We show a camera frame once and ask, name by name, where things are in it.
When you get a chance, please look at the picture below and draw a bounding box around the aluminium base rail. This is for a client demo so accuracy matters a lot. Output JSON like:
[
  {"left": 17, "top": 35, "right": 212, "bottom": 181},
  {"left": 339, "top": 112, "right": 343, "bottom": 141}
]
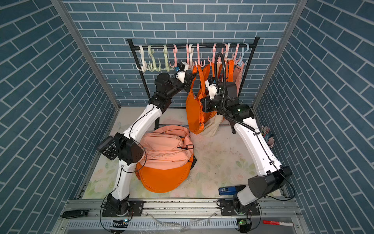
[{"left": 52, "top": 198, "right": 308, "bottom": 234}]

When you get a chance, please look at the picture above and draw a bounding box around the white plastic hook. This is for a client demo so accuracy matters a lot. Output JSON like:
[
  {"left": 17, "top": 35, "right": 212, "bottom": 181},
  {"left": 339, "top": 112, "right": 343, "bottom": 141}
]
[{"left": 137, "top": 45, "right": 148, "bottom": 72}]

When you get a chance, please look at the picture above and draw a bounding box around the red white marker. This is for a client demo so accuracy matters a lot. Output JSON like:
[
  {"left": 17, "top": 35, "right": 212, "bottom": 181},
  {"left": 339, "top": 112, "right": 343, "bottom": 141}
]
[{"left": 263, "top": 220, "right": 294, "bottom": 227}]

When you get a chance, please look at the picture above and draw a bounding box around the black calculator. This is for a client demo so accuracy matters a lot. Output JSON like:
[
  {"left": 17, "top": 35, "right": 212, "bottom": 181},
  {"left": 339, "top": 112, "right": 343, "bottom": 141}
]
[{"left": 96, "top": 136, "right": 118, "bottom": 160}]

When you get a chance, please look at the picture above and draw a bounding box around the blue black stapler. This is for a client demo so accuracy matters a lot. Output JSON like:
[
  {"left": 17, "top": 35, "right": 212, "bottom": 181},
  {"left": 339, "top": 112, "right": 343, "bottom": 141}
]
[{"left": 218, "top": 185, "right": 246, "bottom": 196}]

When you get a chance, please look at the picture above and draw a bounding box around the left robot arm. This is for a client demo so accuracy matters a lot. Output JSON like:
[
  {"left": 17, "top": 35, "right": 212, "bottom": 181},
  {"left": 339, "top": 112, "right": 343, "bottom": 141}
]
[{"left": 97, "top": 72, "right": 196, "bottom": 216}]

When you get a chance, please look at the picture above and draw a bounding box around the black remote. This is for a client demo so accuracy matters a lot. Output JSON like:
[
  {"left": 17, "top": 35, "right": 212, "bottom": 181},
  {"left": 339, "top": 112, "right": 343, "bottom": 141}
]
[{"left": 61, "top": 210, "right": 89, "bottom": 219}]

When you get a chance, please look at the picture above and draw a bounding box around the green plastic hook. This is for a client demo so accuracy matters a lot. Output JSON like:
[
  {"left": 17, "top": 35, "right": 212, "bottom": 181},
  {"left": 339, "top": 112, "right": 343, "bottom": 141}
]
[
  {"left": 161, "top": 44, "right": 172, "bottom": 72},
  {"left": 148, "top": 45, "right": 161, "bottom": 72}
]

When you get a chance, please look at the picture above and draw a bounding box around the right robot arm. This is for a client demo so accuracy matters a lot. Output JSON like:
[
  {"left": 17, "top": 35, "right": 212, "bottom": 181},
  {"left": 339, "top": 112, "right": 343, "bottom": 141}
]
[{"left": 201, "top": 52, "right": 292, "bottom": 215}]

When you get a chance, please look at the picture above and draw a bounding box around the pink sling bag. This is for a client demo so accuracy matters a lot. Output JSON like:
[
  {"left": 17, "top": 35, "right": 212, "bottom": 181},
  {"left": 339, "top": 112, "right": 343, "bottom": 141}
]
[
  {"left": 233, "top": 63, "right": 245, "bottom": 93},
  {"left": 138, "top": 125, "right": 194, "bottom": 170}
]

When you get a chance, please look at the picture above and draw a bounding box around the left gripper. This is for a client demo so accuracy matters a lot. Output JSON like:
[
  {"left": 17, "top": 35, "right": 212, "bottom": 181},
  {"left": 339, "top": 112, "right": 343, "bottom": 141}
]
[{"left": 164, "top": 73, "right": 195, "bottom": 100}]

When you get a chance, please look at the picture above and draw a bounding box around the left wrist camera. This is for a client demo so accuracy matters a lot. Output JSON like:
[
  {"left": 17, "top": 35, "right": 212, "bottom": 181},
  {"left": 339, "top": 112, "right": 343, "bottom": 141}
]
[{"left": 175, "top": 62, "right": 190, "bottom": 83}]

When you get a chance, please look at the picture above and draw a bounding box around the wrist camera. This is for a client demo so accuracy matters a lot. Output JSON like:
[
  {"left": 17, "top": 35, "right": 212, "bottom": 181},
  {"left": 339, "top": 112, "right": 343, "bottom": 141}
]
[
  {"left": 175, "top": 62, "right": 190, "bottom": 83},
  {"left": 205, "top": 77, "right": 218, "bottom": 100}
]

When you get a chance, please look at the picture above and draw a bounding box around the black clothes rack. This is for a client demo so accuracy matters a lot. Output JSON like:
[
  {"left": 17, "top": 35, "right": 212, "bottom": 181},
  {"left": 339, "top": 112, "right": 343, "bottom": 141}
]
[{"left": 127, "top": 36, "right": 261, "bottom": 135}]

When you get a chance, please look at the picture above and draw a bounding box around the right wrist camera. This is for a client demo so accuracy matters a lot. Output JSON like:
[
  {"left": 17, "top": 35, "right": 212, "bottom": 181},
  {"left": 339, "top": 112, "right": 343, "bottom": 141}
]
[{"left": 205, "top": 77, "right": 218, "bottom": 100}]

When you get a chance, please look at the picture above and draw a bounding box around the pink pen cup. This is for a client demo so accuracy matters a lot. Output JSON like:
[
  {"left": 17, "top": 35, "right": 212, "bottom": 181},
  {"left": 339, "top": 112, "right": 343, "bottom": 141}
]
[{"left": 261, "top": 126, "right": 275, "bottom": 149}]

